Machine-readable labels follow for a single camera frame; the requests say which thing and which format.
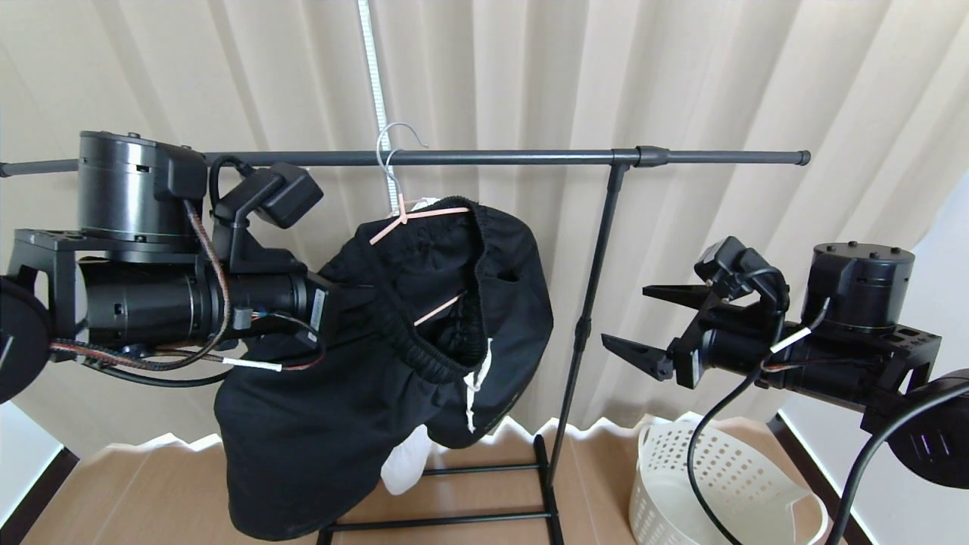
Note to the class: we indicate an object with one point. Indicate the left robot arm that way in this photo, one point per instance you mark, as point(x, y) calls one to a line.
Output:
point(136, 303)

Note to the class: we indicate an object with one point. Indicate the black garment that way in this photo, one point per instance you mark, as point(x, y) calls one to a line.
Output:
point(318, 424)

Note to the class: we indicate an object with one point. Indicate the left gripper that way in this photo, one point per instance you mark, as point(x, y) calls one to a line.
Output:
point(280, 299)

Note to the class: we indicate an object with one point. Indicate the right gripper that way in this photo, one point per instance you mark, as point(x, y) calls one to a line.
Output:
point(734, 348)

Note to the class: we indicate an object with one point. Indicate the white laundry basket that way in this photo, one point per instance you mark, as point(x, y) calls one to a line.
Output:
point(727, 484)

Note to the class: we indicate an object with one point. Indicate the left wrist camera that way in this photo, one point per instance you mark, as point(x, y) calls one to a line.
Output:
point(280, 193)

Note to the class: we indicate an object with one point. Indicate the beige curtain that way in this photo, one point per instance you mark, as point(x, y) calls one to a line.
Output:
point(681, 76)

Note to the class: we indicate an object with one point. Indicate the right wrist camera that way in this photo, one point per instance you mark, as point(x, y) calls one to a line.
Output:
point(738, 265)

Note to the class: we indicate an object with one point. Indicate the black clothes rack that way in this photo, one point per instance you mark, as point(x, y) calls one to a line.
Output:
point(530, 157)

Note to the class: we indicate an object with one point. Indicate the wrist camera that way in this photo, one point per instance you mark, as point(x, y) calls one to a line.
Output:
point(280, 193)
point(738, 265)

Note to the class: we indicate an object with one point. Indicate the white printed t-shirt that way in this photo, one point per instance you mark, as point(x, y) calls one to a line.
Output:
point(405, 462)

